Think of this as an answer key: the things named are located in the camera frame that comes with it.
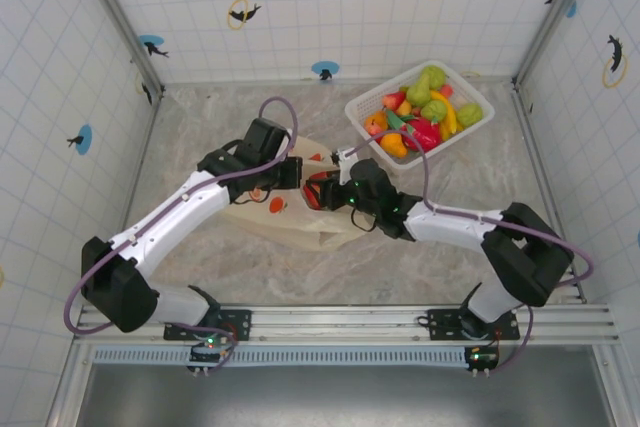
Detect cream plastic bag orange prints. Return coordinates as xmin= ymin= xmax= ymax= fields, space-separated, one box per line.
xmin=219 ymin=134 xmax=361 ymax=252

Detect white plastic mesh basket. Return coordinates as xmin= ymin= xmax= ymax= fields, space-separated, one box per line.
xmin=344 ymin=62 xmax=496 ymax=171

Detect orange yellow fake mango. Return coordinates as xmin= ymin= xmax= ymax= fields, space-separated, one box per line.
xmin=379 ymin=132 xmax=409 ymax=158

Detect round orange fake fruit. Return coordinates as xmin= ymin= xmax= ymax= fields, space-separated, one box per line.
xmin=363 ymin=112 xmax=390 ymax=137

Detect yellow fake banana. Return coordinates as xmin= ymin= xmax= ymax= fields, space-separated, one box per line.
xmin=428 ymin=90 xmax=465 ymax=142

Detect green fake pear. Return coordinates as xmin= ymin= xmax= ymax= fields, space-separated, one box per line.
xmin=405 ymin=72 xmax=432 ymax=108

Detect blue oval dolphin sticker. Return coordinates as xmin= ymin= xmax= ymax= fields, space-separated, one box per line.
xmin=66 ymin=124 xmax=95 ymax=156
xmin=137 ymin=34 xmax=170 ymax=59
xmin=310 ymin=60 xmax=340 ymax=82

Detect marble pattern table cover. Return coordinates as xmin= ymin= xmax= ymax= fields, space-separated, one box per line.
xmin=82 ymin=81 xmax=586 ymax=306

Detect black mounting plate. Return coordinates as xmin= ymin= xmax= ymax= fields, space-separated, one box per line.
xmin=426 ymin=307 xmax=521 ymax=342
xmin=163 ymin=307 xmax=253 ymax=342

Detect small controller board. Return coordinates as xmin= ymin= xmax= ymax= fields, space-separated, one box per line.
xmin=463 ymin=344 xmax=500 ymax=378
xmin=187 ymin=339 xmax=239 ymax=378

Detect grey metal panel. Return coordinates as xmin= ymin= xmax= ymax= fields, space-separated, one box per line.
xmin=74 ymin=364 xmax=614 ymax=427

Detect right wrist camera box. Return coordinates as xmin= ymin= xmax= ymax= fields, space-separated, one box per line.
xmin=329 ymin=145 xmax=359 ymax=184

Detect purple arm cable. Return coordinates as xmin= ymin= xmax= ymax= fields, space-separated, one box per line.
xmin=63 ymin=95 xmax=300 ymax=374
xmin=347 ymin=130 xmax=595 ymax=374

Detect thin black cable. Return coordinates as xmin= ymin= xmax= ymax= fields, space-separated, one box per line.
xmin=349 ymin=209 xmax=381 ymax=234
xmin=232 ymin=190 xmax=274 ymax=206

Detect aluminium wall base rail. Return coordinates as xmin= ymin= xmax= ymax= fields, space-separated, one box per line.
xmin=159 ymin=77 xmax=519 ymax=88

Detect aluminium side rail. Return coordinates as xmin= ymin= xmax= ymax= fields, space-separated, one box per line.
xmin=124 ymin=89 xmax=166 ymax=218
xmin=512 ymin=89 xmax=587 ymax=304

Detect small dolphin ring sticker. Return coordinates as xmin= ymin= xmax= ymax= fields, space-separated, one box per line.
xmin=134 ymin=71 xmax=154 ymax=107
xmin=227 ymin=0 xmax=263 ymax=31
xmin=602 ymin=34 xmax=629 ymax=89

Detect white slotted cable duct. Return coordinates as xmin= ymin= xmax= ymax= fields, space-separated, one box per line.
xmin=91 ymin=346 xmax=501 ymax=367

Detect aluminium corner post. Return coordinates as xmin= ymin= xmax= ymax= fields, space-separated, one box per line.
xmin=69 ymin=0 xmax=166 ymax=98
xmin=512 ymin=0 xmax=599 ymax=91

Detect aluminium frame post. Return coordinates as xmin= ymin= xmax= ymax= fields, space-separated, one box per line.
xmin=47 ymin=341 xmax=96 ymax=427
xmin=592 ymin=344 xmax=632 ymax=427

